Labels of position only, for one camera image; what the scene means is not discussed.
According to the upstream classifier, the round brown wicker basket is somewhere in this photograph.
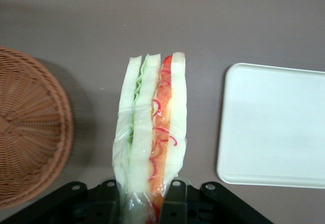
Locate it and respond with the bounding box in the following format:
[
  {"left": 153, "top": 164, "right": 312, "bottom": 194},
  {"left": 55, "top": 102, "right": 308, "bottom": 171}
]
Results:
[{"left": 0, "top": 46, "right": 75, "bottom": 208}]

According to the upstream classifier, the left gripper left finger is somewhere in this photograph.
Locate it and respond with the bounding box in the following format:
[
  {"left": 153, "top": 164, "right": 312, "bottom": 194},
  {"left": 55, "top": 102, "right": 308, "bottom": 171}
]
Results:
[{"left": 0, "top": 180, "right": 123, "bottom": 224}]

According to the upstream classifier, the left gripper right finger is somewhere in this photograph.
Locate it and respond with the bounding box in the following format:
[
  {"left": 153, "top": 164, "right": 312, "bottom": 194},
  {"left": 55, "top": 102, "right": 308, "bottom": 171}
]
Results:
[{"left": 159, "top": 178, "right": 274, "bottom": 224}]

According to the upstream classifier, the cream rectangular tray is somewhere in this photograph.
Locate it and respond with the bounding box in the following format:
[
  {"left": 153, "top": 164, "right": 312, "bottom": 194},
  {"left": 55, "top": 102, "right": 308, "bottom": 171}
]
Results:
[{"left": 216, "top": 62, "right": 325, "bottom": 190}]

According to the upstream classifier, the triangle sandwich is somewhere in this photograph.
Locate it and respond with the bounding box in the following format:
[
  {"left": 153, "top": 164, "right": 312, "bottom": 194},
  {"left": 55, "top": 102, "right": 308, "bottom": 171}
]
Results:
[{"left": 112, "top": 52, "right": 189, "bottom": 224}]

